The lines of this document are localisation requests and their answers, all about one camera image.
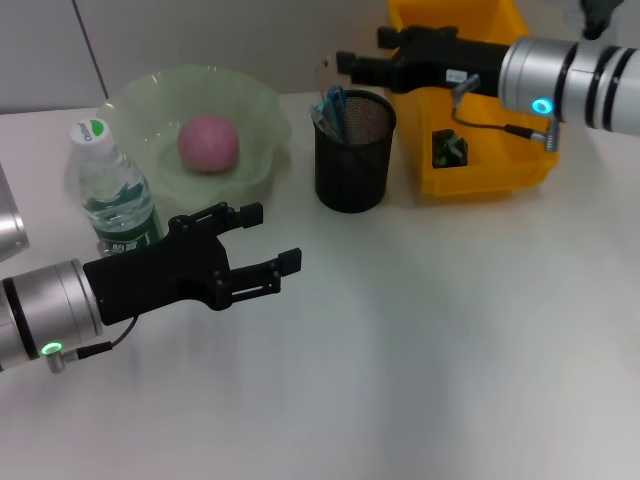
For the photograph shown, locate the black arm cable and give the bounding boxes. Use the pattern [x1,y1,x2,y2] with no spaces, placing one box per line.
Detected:
[452,94,559,152]
[74,314,139,359]

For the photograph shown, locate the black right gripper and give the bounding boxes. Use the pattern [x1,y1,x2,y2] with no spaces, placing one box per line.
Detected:
[335,25,511,99]

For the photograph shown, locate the green plastic wrapper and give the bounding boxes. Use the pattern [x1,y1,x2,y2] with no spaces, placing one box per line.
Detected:
[430,128,469,169]

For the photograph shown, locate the light green wavy fruit plate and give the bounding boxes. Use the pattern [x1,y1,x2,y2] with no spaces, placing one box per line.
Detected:
[97,63,294,214]

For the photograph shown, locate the blue and teal scissors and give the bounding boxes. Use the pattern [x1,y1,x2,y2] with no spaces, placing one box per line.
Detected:
[317,84,351,144]

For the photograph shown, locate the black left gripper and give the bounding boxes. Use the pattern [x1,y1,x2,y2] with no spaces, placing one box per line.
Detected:
[82,201,304,327]

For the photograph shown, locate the silver grey pen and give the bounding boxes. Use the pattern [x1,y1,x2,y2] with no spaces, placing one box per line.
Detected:
[309,104,337,137]

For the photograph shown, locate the clear plastic ruler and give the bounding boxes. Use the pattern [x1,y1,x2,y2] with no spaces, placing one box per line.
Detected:
[313,58,335,104]

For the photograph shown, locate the clear water bottle green label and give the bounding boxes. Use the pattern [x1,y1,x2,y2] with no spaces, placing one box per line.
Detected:
[68,118,169,256]

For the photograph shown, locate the yellow plastic storage bin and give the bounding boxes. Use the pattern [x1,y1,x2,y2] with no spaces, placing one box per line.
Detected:
[388,0,560,199]

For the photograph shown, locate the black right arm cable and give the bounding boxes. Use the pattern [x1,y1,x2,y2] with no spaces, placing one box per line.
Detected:
[452,94,559,152]

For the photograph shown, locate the black mesh pen cup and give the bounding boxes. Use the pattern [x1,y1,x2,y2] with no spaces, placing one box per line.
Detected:
[313,89,398,214]

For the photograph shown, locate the pink peach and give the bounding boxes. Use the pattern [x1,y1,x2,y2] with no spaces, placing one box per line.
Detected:
[178,114,241,175]

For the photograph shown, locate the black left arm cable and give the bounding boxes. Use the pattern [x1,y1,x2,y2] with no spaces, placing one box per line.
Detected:
[74,314,139,359]

